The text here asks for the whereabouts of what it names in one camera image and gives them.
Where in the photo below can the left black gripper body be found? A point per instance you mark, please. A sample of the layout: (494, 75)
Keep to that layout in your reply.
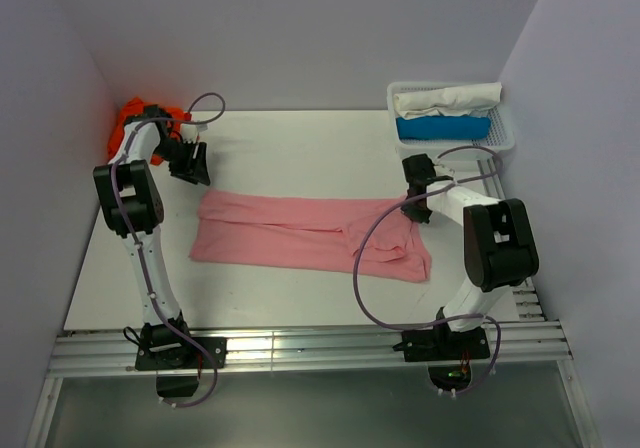
(180, 157)

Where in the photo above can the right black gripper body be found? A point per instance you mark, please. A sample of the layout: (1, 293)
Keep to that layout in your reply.
(417, 212)

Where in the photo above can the pink t shirt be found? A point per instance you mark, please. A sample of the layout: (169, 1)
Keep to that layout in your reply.
(336, 235)

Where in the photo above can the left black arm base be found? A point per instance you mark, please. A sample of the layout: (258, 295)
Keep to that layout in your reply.
(178, 364)

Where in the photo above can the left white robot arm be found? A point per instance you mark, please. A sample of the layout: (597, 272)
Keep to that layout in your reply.
(132, 208)

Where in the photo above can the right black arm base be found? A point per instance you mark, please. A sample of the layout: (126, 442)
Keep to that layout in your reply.
(440, 344)

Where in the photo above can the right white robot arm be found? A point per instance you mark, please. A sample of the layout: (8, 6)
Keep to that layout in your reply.
(499, 250)

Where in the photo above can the rolled blue t shirt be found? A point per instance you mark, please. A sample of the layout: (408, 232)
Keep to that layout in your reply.
(429, 128)

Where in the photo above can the orange t shirt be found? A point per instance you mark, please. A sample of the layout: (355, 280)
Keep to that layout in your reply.
(136, 106)

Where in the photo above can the rolled white t shirt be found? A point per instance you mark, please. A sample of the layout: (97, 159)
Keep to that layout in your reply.
(455, 101)

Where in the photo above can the white plastic basket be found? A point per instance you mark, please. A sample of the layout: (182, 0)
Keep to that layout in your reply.
(499, 139)

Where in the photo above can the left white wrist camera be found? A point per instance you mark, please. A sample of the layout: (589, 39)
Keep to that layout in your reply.
(190, 131)

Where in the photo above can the aluminium rail frame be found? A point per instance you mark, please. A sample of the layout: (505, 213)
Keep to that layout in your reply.
(322, 387)

